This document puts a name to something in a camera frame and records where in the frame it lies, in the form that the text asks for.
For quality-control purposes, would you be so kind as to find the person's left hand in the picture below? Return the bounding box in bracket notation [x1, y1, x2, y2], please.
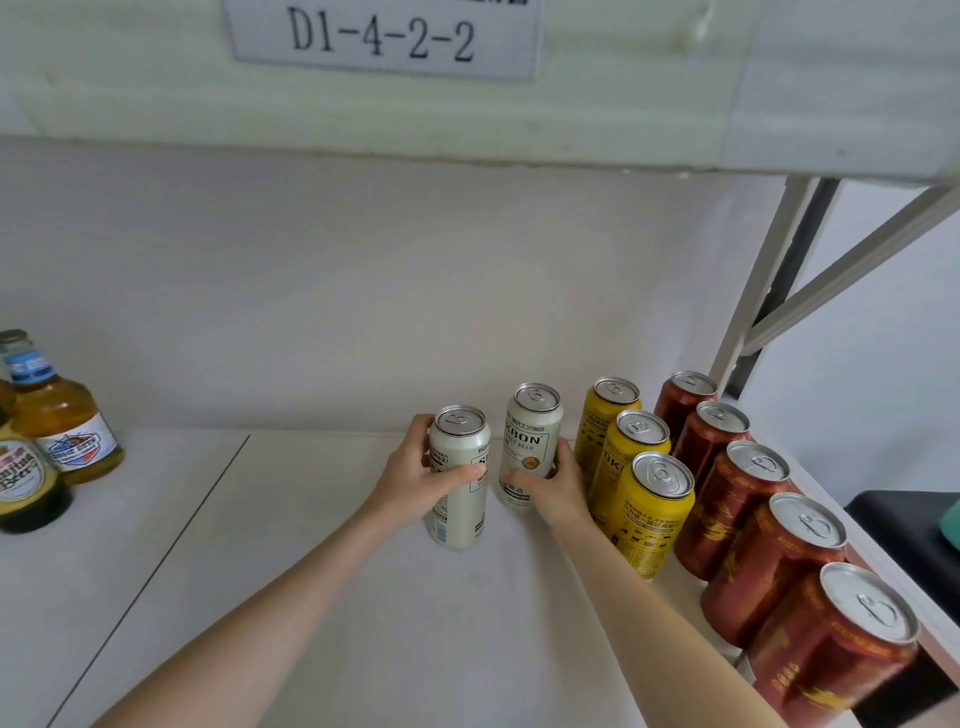
[366, 414, 491, 531]

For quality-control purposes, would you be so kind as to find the person's right hand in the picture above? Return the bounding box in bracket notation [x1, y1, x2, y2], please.
[500, 438, 598, 533]

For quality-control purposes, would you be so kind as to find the white beer can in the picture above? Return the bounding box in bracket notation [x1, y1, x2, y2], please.
[497, 383, 565, 512]
[425, 405, 493, 551]

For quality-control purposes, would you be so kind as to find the person's right forearm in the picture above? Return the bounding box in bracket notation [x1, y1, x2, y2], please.
[551, 506, 785, 728]

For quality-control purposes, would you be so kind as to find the person's left forearm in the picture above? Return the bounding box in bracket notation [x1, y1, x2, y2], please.
[93, 498, 411, 728]

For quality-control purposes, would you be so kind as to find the yellow beer can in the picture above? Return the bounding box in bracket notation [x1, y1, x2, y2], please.
[574, 377, 643, 475]
[598, 451, 697, 582]
[591, 409, 672, 520]

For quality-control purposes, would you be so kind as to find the red beer can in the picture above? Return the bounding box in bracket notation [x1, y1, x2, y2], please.
[745, 562, 921, 728]
[672, 401, 752, 490]
[653, 370, 720, 445]
[700, 492, 849, 651]
[674, 440, 792, 582]

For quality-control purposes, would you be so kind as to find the white shelf board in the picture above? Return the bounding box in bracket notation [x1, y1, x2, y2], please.
[0, 0, 960, 186]

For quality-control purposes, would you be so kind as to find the black box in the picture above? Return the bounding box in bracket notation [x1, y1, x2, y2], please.
[845, 490, 960, 603]

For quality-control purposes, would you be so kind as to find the blue label beer bottle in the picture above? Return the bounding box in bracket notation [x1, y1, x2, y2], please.
[0, 330, 126, 486]

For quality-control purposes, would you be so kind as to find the red label beer bottle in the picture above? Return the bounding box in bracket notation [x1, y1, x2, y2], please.
[0, 381, 75, 536]

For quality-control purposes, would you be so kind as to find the white shelf label sign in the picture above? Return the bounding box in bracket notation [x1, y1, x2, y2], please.
[222, 0, 543, 81]

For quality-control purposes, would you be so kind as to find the grey shelf post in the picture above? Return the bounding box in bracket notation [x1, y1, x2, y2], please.
[708, 176, 843, 400]

